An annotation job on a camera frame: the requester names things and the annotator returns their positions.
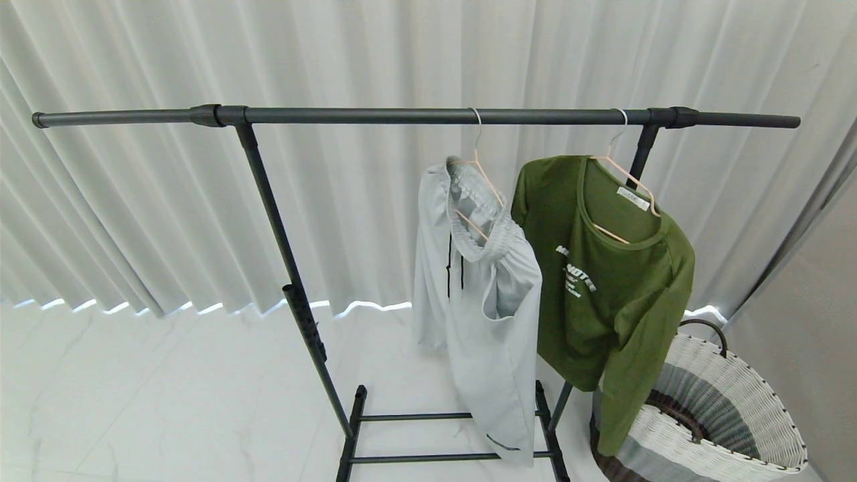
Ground pale grey shorts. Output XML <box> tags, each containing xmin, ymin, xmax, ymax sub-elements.
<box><xmin>412</xmin><ymin>157</ymin><xmax>543</xmax><ymax>469</ymax></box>

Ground green long-sleeved shirt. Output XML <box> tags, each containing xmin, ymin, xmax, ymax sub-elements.
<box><xmin>511</xmin><ymin>155</ymin><xmax>696</xmax><ymax>457</ymax></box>

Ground pink clothes hanger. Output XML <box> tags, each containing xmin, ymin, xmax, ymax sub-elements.
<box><xmin>447</xmin><ymin>107</ymin><xmax>506</xmax><ymax>243</ymax></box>
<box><xmin>589</xmin><ymin>108</ymin><xmax>662</xmax><ymax>245</ymax></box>

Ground black clothes rack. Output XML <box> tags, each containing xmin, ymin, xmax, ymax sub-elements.
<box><xmin>32</xmin><ymin>104</ymin><xmax>801</xmax><ymax>482</ymax></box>

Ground white laundry basket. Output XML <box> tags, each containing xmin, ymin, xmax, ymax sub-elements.
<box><xmin>589</xmin><ymin>319</ymin><xmax>809</xmax><ymax>482</ymax></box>

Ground white curtain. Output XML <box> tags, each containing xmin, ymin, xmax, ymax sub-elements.
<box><xmin>0</xmin><ymin>0</ymin><xmax>857</xmax><ymax>321</ymax></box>

